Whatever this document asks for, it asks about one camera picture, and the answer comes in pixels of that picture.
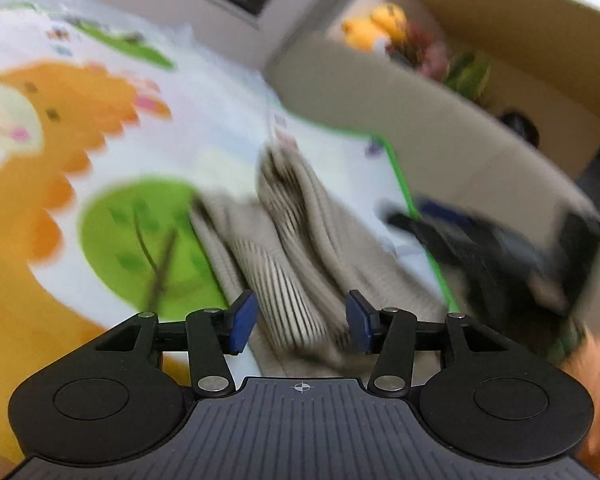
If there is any pink flower plant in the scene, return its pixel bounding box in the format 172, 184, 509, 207
387, 25, 452, 82

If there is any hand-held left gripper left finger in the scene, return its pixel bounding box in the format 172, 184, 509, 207
96, 290, 258, 395

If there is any black round object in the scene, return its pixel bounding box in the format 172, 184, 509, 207
499, 109, 542, 147

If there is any green leafy plant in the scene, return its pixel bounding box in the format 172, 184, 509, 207
445, 51, 493, 107

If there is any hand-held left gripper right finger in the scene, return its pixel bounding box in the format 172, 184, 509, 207
345, 290, 507, 396

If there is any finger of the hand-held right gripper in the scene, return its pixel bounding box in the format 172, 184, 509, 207
386, 211, 463, 267
417, 199, 481, 226

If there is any cartoon printed play mat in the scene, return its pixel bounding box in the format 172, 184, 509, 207
0, 0, 462, 480

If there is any beige striped sweater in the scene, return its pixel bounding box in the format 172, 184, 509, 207
190, 141, 461, 379

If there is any wooden shelf unit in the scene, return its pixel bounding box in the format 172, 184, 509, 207
387, 0, 600, 182

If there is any yellow duck plush toy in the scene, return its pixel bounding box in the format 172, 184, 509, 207
341, 3, 410, 52

